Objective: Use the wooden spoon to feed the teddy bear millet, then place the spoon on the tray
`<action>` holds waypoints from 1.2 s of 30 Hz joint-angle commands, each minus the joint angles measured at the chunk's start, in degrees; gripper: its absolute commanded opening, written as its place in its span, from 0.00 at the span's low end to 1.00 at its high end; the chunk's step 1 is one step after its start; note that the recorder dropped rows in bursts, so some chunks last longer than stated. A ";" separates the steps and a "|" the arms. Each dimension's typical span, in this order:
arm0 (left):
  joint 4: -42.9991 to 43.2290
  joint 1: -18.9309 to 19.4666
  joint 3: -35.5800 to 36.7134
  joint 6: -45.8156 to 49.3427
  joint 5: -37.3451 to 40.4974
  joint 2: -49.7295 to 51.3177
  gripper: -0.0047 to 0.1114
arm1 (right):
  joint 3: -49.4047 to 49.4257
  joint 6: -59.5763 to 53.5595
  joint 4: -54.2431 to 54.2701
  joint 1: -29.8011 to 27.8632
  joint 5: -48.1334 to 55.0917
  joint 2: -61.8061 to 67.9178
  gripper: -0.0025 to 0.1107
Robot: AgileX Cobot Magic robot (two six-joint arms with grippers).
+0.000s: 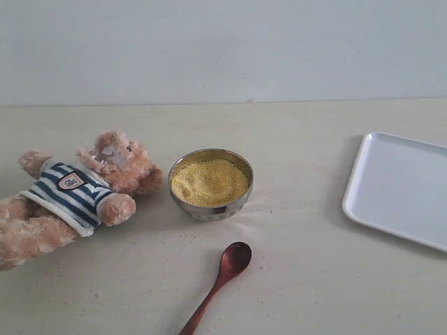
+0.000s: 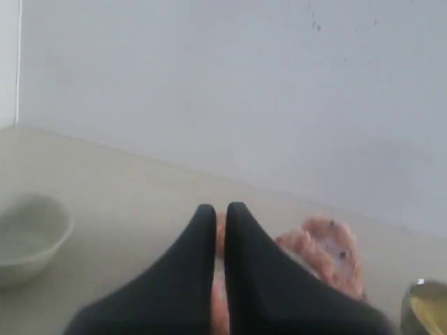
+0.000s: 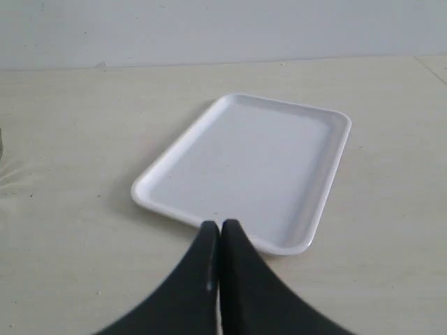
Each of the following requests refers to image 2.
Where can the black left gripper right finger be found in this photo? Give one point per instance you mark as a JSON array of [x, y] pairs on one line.
[[269, 293]]

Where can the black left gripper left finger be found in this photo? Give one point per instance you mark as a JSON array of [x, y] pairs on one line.
[[173, 296]]

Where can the beige teddy bear striped sweater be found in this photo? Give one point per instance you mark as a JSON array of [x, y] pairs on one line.
[[324, 247]]

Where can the steel bowl of yellow grain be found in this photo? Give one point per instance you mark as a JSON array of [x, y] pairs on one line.
[[423, 308]]

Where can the white ceramic bowl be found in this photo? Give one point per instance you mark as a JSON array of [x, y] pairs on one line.
[[34, 226]]

